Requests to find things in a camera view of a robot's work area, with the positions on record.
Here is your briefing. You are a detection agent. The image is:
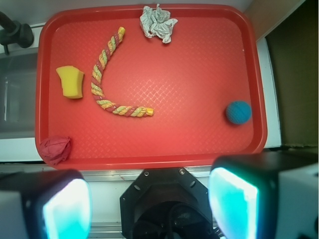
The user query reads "brown cardboard box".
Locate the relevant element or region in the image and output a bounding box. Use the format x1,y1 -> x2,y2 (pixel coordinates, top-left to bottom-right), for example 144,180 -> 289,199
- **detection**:
266,0 -> 319,147

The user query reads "black octagonal mount plate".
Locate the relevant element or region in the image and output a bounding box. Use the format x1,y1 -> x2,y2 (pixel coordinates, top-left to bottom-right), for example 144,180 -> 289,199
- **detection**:
120,168 -> 219,239

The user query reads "twisted multicolour rope toy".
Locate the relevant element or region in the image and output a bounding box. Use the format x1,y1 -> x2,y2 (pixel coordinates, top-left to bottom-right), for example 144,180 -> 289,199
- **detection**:
91,26 -> 155,118

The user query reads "crumpled white paper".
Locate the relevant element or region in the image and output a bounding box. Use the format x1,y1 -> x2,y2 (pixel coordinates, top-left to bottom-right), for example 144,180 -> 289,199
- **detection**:
140,3 -> 178,44

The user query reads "yellow sponge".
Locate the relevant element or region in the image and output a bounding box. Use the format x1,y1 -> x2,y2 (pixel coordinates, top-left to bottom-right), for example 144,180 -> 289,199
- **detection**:
56,65 -> 84,99

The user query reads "blue textured ball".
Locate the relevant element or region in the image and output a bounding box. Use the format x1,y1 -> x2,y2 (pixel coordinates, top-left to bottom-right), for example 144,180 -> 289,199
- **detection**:
226,101 -> 252,124

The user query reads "crumpled red paper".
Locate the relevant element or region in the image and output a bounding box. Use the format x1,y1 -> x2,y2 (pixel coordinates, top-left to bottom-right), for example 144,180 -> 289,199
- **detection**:
38,136 -> 71,166

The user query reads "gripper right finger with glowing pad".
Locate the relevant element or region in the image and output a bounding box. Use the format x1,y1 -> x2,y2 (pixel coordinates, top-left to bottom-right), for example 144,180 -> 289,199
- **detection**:
208,151 -> 319,239

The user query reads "red plastic tray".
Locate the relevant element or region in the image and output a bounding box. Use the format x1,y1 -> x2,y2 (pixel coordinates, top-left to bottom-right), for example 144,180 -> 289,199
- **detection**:
35,4 -> 267,170

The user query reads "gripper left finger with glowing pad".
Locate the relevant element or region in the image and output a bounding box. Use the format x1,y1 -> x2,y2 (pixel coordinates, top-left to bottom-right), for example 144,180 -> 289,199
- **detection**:
0,170 -> 92,239

